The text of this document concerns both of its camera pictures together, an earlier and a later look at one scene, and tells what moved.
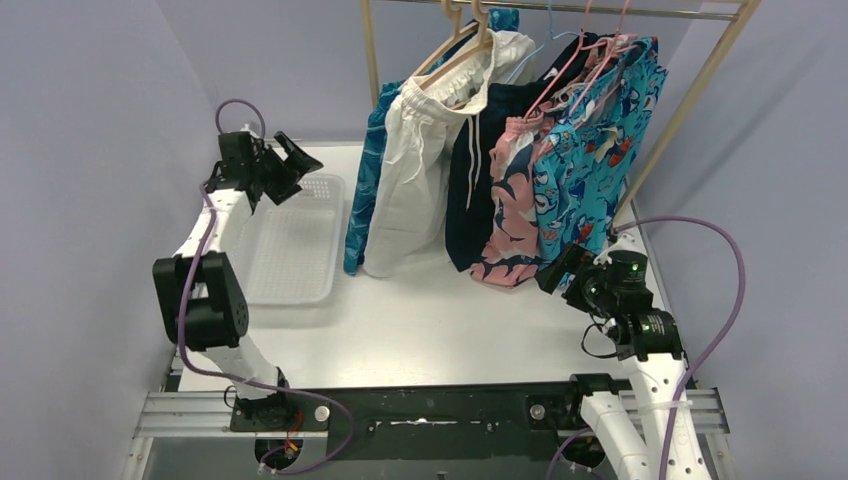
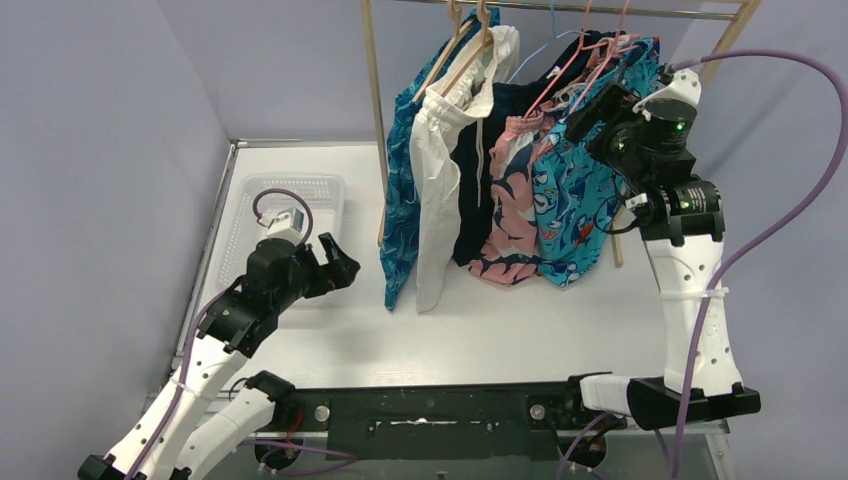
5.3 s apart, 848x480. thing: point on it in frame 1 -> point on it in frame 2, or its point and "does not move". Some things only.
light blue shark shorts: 582,162 does not move
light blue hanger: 550,33 does not move
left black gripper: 275,176 -> 318,266
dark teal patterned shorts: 375,137 -> 401,222
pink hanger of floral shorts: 564,69 does not move
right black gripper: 577,261 -> 613,105
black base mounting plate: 424,422 does not move
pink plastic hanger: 620,43 does not move
